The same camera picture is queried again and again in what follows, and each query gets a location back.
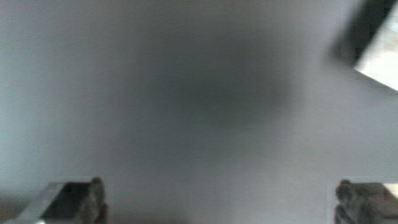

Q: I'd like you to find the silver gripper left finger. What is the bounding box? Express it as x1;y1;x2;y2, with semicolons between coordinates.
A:
11;177;109;224

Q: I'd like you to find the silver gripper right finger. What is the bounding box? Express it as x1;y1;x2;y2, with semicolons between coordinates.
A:
335;179;398;224

